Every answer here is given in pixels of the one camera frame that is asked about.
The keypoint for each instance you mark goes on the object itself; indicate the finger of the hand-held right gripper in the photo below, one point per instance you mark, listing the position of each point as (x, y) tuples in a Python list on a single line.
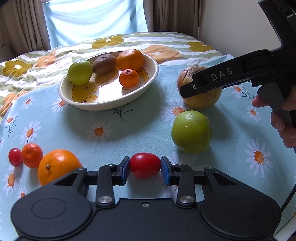
[(222, 75), (187, 91)]

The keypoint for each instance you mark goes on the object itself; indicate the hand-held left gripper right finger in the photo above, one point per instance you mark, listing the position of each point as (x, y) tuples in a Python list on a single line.
[(164, 170)]

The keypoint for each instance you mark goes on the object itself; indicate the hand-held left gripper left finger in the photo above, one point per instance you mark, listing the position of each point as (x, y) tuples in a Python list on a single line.
[(126, 170)]

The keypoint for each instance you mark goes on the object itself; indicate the yellow-brown bruised apple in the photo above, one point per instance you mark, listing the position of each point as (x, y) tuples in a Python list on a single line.
[(203, 99)]

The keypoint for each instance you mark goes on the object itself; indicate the red cherry tomato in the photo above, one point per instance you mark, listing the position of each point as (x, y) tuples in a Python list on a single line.
[(145, 165), (15, 157)]

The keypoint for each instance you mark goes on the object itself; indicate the small tangerine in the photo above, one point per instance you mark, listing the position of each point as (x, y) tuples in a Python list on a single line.
[(32, 155), (129, 78)]

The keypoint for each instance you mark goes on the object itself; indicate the medium orange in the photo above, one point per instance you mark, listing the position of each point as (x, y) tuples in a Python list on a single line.
[(130, 59)]

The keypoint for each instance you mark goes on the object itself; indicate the cream bowl with yellow print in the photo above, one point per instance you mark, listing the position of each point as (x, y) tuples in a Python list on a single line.
[(108, 92)]

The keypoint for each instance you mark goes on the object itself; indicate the brown kiwi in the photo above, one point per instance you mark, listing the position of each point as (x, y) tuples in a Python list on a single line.
[(104, 64)]

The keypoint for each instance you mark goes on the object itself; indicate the large green apple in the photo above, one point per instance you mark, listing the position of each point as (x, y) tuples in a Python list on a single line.
[(79, 73)]

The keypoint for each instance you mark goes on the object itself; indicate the person's right hand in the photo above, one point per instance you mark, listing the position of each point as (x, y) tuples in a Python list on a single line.
[(285, 135)]

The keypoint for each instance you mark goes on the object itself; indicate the small green apple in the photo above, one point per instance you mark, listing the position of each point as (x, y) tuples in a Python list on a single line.
[(191, 132)]

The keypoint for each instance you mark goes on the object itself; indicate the light blue daisy tablecloth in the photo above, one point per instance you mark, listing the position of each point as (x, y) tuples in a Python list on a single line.
[(138, 129)]

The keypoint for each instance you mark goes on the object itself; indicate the floral striped blanket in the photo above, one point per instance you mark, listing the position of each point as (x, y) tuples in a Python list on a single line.
[(161, 39)]

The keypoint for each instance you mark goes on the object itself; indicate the large orange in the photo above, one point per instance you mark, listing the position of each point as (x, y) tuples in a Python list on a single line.
[(59, 166)]

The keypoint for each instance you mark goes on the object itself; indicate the brown curtain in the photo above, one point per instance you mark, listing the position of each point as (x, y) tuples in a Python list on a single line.
[(20, 25), (171, 16)]

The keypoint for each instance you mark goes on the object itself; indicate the light blue hanging sheet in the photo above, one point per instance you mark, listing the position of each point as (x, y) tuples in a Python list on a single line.
[(92, 20)]

